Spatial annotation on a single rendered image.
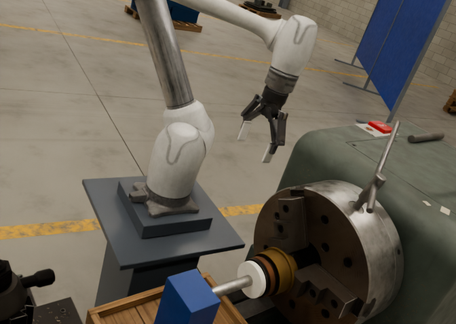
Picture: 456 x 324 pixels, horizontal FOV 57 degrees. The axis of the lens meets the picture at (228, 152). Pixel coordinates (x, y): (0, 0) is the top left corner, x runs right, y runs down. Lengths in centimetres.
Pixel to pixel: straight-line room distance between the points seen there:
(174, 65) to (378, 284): 94
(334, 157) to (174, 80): 65
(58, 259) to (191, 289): 166
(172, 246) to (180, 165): 26
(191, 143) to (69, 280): 117
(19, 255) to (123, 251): 113
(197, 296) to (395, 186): 52
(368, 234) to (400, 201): 16
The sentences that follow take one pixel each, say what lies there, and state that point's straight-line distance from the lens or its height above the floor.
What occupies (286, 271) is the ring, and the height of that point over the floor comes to 111.
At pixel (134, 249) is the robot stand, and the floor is 75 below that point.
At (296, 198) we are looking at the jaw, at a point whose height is 120.
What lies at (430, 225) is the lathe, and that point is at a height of 124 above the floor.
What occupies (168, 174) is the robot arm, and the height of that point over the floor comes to 94.
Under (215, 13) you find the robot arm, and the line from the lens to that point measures 128.
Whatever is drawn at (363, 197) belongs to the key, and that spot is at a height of 127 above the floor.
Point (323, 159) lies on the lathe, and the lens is 105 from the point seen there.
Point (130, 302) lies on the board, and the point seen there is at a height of 90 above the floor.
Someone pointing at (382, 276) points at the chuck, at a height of 115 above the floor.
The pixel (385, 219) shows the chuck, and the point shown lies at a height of 122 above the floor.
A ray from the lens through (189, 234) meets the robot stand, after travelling 141.
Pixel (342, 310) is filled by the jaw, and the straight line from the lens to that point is 85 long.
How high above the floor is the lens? 161
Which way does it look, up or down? 26 degrees down
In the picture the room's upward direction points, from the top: 18 degrees clockwise
